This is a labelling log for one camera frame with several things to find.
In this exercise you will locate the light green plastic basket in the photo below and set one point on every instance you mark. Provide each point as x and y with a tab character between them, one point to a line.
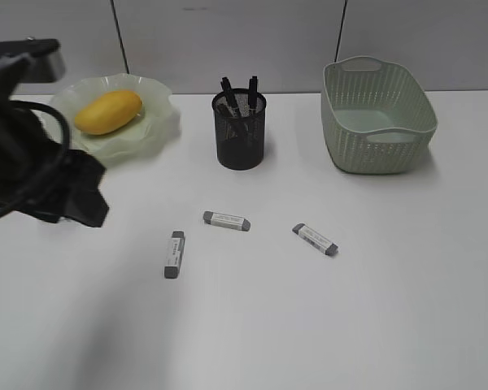
376	118

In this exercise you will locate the yellow mango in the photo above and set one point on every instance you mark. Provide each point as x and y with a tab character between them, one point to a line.
108	113

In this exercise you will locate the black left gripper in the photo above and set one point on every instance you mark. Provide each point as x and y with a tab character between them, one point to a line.
40	174

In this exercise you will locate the black marker pen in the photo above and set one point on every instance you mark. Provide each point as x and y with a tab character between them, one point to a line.
252	96
232	128
232	101

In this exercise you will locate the black mesh pen holder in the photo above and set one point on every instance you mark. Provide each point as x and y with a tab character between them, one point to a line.
239	140

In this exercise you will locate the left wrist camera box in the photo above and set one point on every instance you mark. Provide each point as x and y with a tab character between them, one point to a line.
32	61

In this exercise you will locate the translucent green wavy plate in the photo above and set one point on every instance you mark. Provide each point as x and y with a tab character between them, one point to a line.
157	123

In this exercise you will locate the grey white eraser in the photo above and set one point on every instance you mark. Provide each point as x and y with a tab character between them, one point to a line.
175	252
315	239
227	221

